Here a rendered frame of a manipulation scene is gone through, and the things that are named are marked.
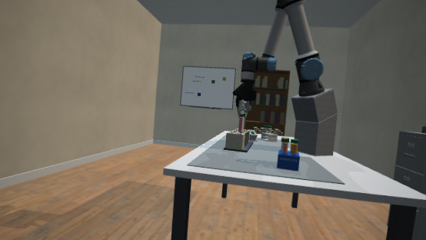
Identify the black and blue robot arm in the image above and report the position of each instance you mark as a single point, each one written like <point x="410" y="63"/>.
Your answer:
<point x="311" y="68"/>

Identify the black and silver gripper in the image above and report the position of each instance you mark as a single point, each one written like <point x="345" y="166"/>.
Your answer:
<point x="250" y="95"/>

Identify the grey tube rack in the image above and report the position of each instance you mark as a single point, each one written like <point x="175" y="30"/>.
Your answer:
<point x="270" y="137"/>

